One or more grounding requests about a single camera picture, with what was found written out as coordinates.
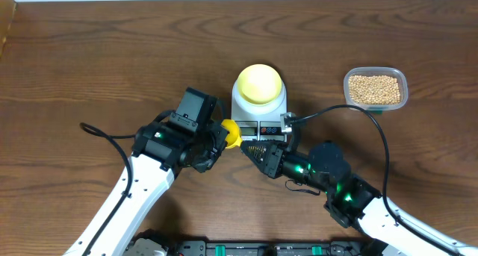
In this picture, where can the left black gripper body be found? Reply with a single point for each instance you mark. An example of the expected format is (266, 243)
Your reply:
(210, 142)

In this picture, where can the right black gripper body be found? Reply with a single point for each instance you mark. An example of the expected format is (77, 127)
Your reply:
(275, 169)

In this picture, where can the yellow measuring scoop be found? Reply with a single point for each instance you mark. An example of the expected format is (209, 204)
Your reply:
(234, 136)

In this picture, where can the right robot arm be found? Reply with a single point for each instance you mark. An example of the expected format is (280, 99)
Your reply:
(350, 200)

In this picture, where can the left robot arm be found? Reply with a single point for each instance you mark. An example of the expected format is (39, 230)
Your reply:
(160, 151)

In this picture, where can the white digital kitchen scale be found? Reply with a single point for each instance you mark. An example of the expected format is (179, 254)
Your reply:
(259, 121)

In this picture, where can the pale yellow bowl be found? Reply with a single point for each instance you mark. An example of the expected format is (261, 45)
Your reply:
(259, 84)

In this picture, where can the soybeans pile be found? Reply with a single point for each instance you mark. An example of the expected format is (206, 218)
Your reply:
(376, 89)

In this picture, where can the clear plastic container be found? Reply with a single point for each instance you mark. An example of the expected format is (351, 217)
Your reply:
(377, 70)

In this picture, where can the cardboard panel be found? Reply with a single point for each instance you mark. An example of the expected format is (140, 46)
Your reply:
(7, 11)

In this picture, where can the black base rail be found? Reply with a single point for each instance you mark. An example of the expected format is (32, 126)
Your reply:
(202, 248)

